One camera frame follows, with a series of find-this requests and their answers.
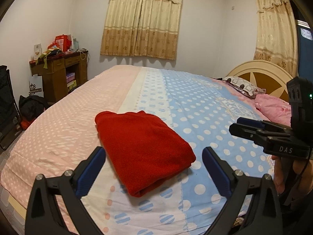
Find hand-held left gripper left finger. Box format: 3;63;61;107
24;146;107;235

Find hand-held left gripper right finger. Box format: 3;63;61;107
202;146;284;235

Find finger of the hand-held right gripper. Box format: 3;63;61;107
237;117;266;129
229;123;269;142

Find red embroidered sweater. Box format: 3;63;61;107
94;111;197;198

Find person's right hand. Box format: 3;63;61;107
272;155;313;201

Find pink quilt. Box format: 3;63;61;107
254;94;292;128

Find patterned pillow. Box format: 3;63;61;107
221;76;266;99

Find cream wooden bed headboard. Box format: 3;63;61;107
224;60;297;103

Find bed with polka-dot sheet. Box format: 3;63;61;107
0;65;294;235

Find red item on floor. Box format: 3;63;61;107
20;119;35;131

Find dark window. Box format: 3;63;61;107
292;2;313;84

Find quilted mattress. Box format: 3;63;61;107
0;186;27;222

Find black backpack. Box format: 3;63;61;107
18;95;49;121

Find beige patterned curtain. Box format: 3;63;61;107
253;0;299;77
100;0;184;60

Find stacked boxes in desk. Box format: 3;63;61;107
66;72;77;89

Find brown wooden desk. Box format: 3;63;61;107
29;50;89;103

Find white bag with crown print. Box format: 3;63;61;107
29;75;44;98

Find striped colourful cloth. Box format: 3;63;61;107
37;48;63;70

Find white gift bag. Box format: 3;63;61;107
33;43;42;60

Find red gift bag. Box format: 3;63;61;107
54;34;73;52

